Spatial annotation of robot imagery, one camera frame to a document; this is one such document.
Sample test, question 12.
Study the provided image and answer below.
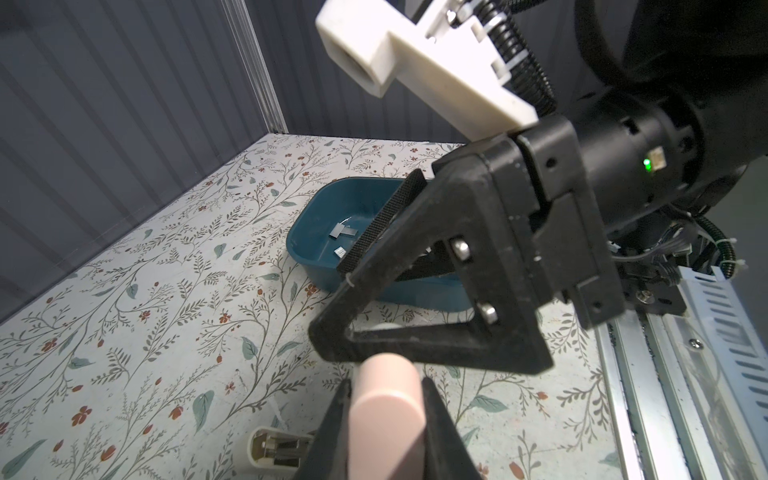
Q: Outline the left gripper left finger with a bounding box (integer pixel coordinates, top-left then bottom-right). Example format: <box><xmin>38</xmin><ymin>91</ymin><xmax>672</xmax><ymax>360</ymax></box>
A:
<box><xmin>293</xmin><ymin>379</ymin><xmax>352</xmax><ymax>480</ymax></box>

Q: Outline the pink small stapler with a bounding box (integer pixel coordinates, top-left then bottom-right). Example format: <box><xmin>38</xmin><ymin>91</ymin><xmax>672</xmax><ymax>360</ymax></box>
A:
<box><xmin>347</xmin><ymin>353</ymin><xmax>426</xmax><ymax>479</ymax></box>

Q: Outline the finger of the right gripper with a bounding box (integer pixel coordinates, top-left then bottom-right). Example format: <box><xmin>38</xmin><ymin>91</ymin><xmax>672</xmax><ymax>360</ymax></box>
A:
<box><xmin>307</xmin><ymin>164</ymin><xmax>553</xmax><ymax>374</ymax></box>
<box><xmin>336</xmin><ymin>169</ymin><xmax>428</xmax><ymax>277</ymax></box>

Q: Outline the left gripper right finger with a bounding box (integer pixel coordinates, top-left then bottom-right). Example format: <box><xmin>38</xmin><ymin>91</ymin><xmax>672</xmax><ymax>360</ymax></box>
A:
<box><xmin>421</xmin><ymin>377</ymin><xmax>481</xmax><ymax>480</ymax></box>

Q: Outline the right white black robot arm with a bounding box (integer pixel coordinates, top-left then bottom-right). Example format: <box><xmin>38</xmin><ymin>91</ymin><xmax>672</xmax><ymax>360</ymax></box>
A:
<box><xmin>308</xmin><ymin>1</ymin><xmax>767</xmax><ymax>374</ymax></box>

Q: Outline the teal plastic tray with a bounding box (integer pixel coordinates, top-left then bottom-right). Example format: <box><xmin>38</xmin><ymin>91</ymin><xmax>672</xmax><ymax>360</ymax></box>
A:
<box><xmin>286</xmin><ymin>177</ymin><xmax>471</xmax><ymax>312</ymax></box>

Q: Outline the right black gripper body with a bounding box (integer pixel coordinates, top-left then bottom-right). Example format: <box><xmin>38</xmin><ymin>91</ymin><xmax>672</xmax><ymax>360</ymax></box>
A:
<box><xmin>431</xmin><ymin>113</ymin><xmax>628</xmax><ymax>330</ymax></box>

